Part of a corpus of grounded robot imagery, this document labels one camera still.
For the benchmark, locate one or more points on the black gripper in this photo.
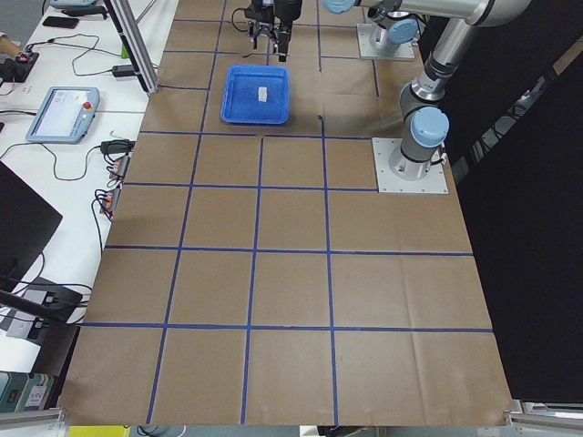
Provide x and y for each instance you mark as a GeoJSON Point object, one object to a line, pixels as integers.
{"type": "Point", "coordinates": [264, 30]}
{"type": "Point", "coordinates": [288, 13]}

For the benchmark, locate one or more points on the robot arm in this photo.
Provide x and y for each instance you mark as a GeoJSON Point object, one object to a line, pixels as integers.
{"type": "Point", "coordinates": [275, 19]}
{"type": "Point", "coordinates": [426, 126]}

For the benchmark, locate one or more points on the blue plastic tray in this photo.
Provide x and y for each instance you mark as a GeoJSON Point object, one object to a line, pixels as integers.
{"type": "Point", "coordinates": [240, 104]}

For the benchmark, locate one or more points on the black power adapter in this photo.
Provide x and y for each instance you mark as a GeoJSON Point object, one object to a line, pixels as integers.
{"type": "Point", "coordinates": [122, 71]}

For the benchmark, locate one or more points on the black smartphone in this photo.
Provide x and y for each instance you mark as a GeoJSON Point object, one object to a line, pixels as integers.
{"type": "Point", "coordinates": [60, 22]}

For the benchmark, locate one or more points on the teach pendant tablet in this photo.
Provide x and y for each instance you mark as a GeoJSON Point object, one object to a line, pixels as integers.
{"type": "Point", "coordinates": [65, 115]}

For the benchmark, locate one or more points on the brown paper table cover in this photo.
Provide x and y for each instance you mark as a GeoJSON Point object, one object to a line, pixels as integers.
{"type": "Point", "coordinates": [256, 275]}

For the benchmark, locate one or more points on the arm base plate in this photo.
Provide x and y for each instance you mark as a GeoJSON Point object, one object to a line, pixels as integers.
{"type": "Point", "coordinates": [395, 174]}
{"type": "Point", "coordinates": [391, 43]}

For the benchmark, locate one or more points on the aluminium frame post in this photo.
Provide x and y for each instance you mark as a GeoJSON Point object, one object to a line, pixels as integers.
{"type": "Point", "coordinates": [127, 27]}

